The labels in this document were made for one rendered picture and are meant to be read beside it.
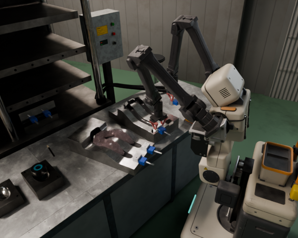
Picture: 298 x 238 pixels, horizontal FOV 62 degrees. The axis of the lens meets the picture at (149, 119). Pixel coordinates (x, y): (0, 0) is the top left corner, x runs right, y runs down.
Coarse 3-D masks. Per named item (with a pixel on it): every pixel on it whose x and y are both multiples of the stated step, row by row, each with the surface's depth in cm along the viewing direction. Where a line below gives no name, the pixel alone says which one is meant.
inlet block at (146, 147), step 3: (144, 144) 155; (147, 144) 155; (141, 147) 154; (144, 147) 153; (147, 147) 153; (150, 147) 155; (153, 147) 155; (144, 150) 154; (147, 150) 154; (150, 150) 153; (153, 150) 153; (150, 153) 154; (159, 153) 152
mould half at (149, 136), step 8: (144, 96) 195; (120, 104) 200; (136, 104) 186; (112, 112) 191; (120, 112) 181; (128, 112) 179; (144, 112) 184; (120, 120) 186; (128, 120) 178; (136, 120) 177; (176, 120) 176; (128, 128) 183; (136, 128) 175; (144, 128) 168; (152, 128) 167; (168, 128) 173; (176, 128) 181; (144, 136) 172; (152, 136) 164; (160, 136) 169
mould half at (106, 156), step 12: (96, 120) 174; (84, 132) 163; (72, 144) 159; (84, 144) 157; (120, 144) 156; (96, 156) 153; (108, 156) 147; (120, 156) 150; (144, 156) 151; (120, 168) 148; (132, 168) 142
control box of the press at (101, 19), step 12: (96, 12) 206; (108, 12) 205; (96, 24) 199; (108, 24) 206; (120, 24) 215; (84, 36) 209; (96, 36) 203; (108, 36) 211; (120, 36) 220; (96, 48) 207; (108, 48) 216; (120, 48) 225; (108, 60) 221; (108, 72) 233; (108, 96) 248
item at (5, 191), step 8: (0, 184) 135; (8, 184) 135; (0, 192) 132; (8, 192) 132; (16, 192) 130; (0, 200) 128; (8, 200) 126; (16, 200) 127; (0, 208) 123; (8, 208) 126; (0, 216) 124
